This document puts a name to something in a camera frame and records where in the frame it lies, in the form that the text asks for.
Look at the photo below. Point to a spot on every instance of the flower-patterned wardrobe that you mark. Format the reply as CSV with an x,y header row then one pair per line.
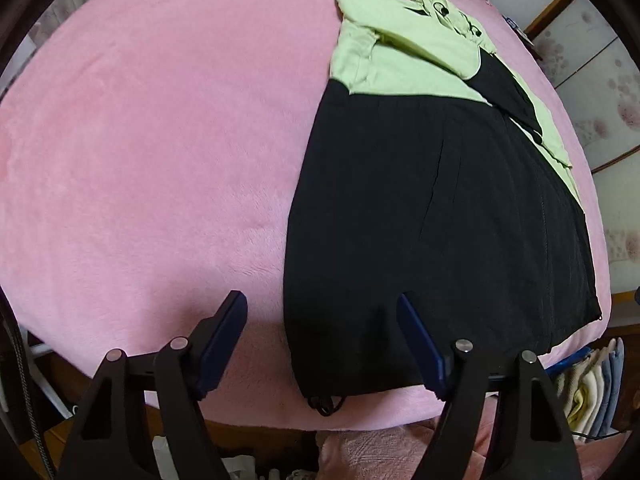
x,y
600,85

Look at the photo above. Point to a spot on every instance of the green and black hooded jacket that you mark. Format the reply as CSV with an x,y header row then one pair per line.
x,y
400,185

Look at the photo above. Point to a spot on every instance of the wooden door frame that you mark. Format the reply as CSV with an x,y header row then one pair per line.
x,y
555,7

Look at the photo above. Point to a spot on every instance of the pink bed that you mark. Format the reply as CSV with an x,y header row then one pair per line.
x,y
150,135

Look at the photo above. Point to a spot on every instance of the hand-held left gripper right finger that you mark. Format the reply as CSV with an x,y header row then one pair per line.
x,y
420,340

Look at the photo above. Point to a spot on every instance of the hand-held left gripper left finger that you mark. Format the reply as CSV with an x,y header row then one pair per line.
x,y
222,340

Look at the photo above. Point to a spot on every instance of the pink textured cloth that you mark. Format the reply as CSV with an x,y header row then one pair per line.
x,y
375,455

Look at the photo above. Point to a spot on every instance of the white plastic panel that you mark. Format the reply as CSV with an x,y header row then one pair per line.
x,y
55,395

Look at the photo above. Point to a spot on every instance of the pile of folded pale cloths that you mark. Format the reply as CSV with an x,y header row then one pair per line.
x,y
590,390

